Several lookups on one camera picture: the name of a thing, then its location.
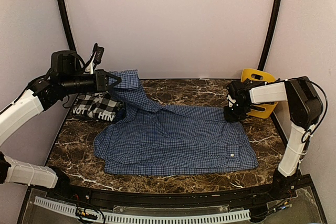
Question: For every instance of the black corner post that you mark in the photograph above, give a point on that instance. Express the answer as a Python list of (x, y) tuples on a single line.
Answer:
[(269, 35), (66, 24)]

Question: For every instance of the blue checked long sleeve shirt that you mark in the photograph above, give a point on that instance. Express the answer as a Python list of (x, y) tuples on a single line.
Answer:
[(170, 140)]

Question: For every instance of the left black corner post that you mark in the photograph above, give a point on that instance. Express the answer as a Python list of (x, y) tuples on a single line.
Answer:
[(66, 24)]

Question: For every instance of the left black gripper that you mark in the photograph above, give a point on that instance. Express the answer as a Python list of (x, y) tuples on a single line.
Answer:
[(100, 80)]

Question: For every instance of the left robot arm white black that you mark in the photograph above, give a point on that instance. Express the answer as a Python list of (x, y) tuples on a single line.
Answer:
[(68, 74)]

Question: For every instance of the white slotted cable duct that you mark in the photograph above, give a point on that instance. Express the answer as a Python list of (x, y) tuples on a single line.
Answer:
[(47, 210)]

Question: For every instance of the black front rail frame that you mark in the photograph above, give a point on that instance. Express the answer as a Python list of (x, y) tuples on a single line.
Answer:
[(248, 197)]

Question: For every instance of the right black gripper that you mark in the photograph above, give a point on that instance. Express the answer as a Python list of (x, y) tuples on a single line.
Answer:
[(229, 117)]

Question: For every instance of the black white plaid shirt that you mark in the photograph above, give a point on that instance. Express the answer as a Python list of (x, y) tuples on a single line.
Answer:
[(96, 106)]

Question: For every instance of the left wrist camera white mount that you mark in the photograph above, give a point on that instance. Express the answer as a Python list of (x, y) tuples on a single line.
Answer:
[(95, 59)]

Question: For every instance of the right black corner post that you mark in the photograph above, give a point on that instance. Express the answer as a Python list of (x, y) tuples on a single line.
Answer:
[(269, 35)]

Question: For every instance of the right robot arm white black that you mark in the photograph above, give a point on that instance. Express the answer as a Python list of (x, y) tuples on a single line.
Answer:
[(306, 111)]

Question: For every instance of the yellow plastic basket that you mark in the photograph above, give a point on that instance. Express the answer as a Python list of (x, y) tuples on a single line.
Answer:
[(262, 105)]

